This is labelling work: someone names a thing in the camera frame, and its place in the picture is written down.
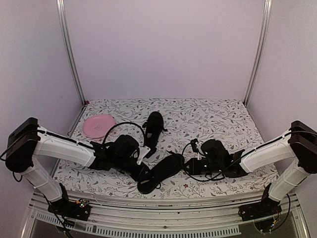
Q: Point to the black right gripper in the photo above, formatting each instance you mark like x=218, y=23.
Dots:
x=194, y=170

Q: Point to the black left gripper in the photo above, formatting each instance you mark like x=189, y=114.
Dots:
x=138, y=173

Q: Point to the black canvas shoe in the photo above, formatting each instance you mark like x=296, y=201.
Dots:
x=154, y=127
x=158, y=173

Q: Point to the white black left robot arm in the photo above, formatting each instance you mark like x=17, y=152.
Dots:
x=30, y=140

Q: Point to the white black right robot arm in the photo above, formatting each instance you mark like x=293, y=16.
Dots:
x=298, y=143

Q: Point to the pink plastic plate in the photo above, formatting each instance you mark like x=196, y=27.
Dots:
x=97, y=126

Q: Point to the floral patterned table mat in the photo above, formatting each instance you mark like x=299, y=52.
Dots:
x=184, y=119

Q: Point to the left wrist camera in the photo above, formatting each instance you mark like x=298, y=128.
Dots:
x=144, y=152

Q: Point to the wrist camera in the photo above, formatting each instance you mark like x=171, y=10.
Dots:
x=194, y=145
x=144, y=152

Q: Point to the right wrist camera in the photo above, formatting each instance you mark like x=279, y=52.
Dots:
x=194, y=145

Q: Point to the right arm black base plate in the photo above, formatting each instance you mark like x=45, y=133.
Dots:
x=260, y=210

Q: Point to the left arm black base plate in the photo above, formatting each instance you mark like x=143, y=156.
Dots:
x=79, y=210

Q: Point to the aluminium front rail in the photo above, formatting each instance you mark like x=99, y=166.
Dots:
x=210, y=217

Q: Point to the left aluminium frame post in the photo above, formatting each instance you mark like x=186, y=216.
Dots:
x=69, y=51

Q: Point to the aluminium frame post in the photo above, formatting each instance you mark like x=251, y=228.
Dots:
x=259, y=52
x=69, y=51

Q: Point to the right aluminium frame post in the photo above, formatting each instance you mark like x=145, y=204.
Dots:
x=259, y=52

